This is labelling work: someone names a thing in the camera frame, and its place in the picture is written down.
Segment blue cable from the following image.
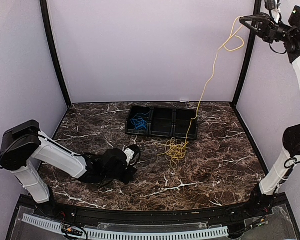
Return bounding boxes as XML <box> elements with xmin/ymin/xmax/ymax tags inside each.
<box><xmin>129</xmin><ymin>111</ymin><xmax>151</xmax><ymax>131</ymax></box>

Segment yellow cable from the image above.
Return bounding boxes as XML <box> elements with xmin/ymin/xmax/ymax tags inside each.
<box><xmin>156</xmin><ymin>16</ymin><xmax>245</xmax><ymax>173</ymax></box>

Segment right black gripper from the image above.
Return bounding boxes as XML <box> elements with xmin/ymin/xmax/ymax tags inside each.
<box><xmin>240</xmin><ymin>12</ymin><xmax>295</xmax><ymax>44</ymax></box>

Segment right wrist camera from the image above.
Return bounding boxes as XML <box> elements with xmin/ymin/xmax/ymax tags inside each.
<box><xmin>264</xmin><ymin>0</ymin><xmax>282</xmax><ymax>23</ymax></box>

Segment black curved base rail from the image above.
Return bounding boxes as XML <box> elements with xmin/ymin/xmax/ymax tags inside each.
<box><xmin>10</xmin><ymin>193</ymin><xmax>296</xmax><ymax>227</ymax></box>

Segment black frame post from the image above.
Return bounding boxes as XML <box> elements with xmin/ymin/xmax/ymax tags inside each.
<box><xmin>231</xmin><ymin>0</ymin><xmax>263</xmax><ymax>105</ymax></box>
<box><xmin>39</xmin><ymin>0</ymin><xmax>72</xmax><ymax>108</ymax></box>

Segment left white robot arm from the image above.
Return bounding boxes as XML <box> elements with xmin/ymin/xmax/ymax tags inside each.
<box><xmin>0</xmin><ymin>120</ymin><xmax>141</xmax><ymax>218</ymax></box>

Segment right black frame post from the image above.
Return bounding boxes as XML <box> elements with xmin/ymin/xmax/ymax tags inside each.
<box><xmin>231</xmin><ymin>0</ymin><xmax>263</xmax><ymax>105</ymax></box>

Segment left black frame post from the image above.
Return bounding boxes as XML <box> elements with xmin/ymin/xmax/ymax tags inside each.
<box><xmin>39</xmin><ymin>0</ymin><xmax>72</xmax><ymax>108</ymax></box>

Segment black three-compartment bin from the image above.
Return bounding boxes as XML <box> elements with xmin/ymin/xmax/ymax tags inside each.
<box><xmin>125</xmin><ymin>105</ymin><xmax>199</xmax><ymax>140</ymax></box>

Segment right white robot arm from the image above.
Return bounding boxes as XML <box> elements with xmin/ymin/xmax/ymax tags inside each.
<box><xmin>237</xmin><ymin>36</ymin><xmax>300</xmax><ymax>195</ymax></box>

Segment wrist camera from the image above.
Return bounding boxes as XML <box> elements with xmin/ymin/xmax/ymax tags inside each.
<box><xmin>123</xmin><ymin>144</ymin><xmax>141</xmax><ymax>166</ymax></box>
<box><xmin>264</xmin><ymin>0</ymin><xmax>282</xmax><ymax>23</ymax></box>

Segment white slotted cable duct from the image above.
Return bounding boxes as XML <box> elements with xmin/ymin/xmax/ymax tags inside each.
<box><xmin>21</xmin><ymin>213</ymin><xmax>229</xmax><ymax>240</ymax></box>

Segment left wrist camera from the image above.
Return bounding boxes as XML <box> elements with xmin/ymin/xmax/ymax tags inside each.
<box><xmin>123</xmin><ymin>144</ymin><xmax>141</xmax><ymax>166</ymax></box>

